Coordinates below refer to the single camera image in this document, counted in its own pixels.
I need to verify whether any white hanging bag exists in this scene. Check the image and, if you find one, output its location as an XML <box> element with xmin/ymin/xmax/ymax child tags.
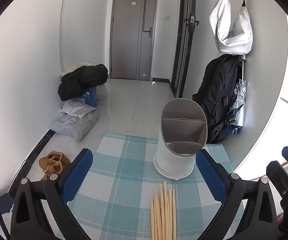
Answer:
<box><xmin>208</xmin><ymin>0</ymin><xmax>254</xmax><ymax>55</ymax></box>

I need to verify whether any black framed glass door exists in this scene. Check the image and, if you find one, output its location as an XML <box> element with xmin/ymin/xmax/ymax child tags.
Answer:
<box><xmin>170</xmin><ymin>0</ymin><xmax>199</xmax><ymax>99</ymax></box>

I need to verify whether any small white plastic package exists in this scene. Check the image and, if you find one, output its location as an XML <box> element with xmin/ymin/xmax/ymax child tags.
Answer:
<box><xmin>60</xmin><ymin>99</ymin><xmax>96</xmax><ymax>119</ymax></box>

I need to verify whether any white utensil holder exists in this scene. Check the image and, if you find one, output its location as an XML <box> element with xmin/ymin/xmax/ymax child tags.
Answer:
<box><xmin>153</xmin><ymin>98</ymin><xmax>208</xmax><ymax>180</ymax></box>

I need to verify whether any cream cloth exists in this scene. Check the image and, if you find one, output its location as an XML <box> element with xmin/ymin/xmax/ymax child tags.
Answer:
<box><xmin>60</xmin><ymin>61</ymin><xmax>94</xmax><ymax>77</ymax></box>

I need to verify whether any teal checked tablecloth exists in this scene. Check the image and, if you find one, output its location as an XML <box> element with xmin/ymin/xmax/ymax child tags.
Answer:
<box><xmin>68</xmin><ymin>132</ymin><xmax>244</xmax><ymax>240</ymax></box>

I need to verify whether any large grey plastic package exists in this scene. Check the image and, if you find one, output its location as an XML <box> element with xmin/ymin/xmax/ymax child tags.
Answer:
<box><xmin>49</xmin><ymin>110</ymin><xmax>98</xmax><ymax>142</ymax></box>

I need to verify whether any blue cardboard box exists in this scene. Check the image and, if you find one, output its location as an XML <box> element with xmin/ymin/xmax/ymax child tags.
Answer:
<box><xmin>73</xmin><ymin>86</ymin><xmax>98</xmax><ymax>108</ymax></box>

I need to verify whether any beige cloth beside box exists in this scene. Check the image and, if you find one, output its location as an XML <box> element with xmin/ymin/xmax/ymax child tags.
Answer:
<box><xmin>96</xmin><ymin>84</ymin><xmax>108</xmax><ymax>100</ymax></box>

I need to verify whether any black glass door handle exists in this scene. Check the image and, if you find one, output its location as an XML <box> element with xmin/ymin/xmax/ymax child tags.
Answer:
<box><xmin>185</xmin><ymin>15</ymin><xmax>199</xmax><ymax>27</ymax></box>

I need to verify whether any bundle of wooden chopsticks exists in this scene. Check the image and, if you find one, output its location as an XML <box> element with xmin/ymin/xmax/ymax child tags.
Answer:
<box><xmin>150</xmin><ymin>181</ymin><xmax>177</xmax><ymax>240</ymax></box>

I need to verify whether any grey entrance door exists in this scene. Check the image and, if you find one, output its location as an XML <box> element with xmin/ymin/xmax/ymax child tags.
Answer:
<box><xmin>109</xmin><ymin>0</ymin><xmax>159</xmax><ymax>82</ymax></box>

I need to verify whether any black jacket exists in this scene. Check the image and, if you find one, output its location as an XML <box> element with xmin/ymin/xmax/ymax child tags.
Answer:
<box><xmin>58</xmin><ymin>64</ymin><xmax>109</xmax><ymax>102</ymax></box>

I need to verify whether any black backpack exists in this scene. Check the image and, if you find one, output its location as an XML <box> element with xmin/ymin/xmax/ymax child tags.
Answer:
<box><xmin>192</xmin><ymin>54</ymin><xmax>243</xmax><ymax>144</ymax></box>

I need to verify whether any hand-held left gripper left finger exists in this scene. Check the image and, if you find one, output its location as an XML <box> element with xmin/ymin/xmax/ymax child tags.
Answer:
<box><xmin>10</xmin><ymin>148</ymin><xmax>94</xmax><ymax>240</ymax></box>

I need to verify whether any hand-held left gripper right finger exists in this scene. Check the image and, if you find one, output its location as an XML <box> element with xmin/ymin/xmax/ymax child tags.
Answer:
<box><xmin>195</xmin><ymin>149</ymin><xmax>281</xmax><ymax>240</ymax></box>

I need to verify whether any silver folded umbrella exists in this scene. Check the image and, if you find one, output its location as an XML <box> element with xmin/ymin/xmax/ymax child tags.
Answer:
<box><xmin>225</xmin><ymin>79</ymin><xmax>247</xmax><ymax>134</ymax></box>

